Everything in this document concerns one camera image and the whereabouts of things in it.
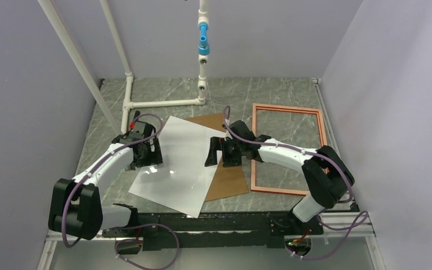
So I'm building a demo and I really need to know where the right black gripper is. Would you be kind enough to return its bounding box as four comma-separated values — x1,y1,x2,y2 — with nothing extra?
205,137,244,168

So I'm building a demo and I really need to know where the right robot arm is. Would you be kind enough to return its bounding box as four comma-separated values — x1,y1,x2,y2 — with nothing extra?
205,120,354,233

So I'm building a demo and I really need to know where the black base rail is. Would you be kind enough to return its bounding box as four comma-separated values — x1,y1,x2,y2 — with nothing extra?
101,211,323,251

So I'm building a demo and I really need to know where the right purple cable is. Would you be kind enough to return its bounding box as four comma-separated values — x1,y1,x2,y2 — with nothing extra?
222,106,370,262

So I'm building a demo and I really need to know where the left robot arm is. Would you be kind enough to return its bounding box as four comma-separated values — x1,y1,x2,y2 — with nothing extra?
48,120,163,240

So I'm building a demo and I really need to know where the orange wooden picture frame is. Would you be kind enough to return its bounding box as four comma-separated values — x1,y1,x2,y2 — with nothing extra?
250,103,327,196

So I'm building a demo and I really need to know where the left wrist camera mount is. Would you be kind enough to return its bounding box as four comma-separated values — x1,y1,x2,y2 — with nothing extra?
128,121,146,134

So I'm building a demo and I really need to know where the white photo sheet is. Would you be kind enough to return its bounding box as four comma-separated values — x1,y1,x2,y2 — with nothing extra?
129,116,224,218

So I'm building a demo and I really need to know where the blue pipe fitting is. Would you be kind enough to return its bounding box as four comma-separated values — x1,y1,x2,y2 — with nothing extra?
198,22,210,56

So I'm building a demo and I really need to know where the brown backing board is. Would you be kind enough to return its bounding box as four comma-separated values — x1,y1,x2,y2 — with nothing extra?
185,113,249,202

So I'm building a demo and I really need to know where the white PVC pipe stand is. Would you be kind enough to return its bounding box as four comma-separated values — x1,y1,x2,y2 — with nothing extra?
38,1,209,134

